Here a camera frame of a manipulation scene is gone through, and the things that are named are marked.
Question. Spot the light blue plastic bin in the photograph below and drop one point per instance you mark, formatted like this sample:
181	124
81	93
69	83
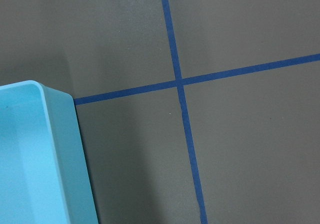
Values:
44	177

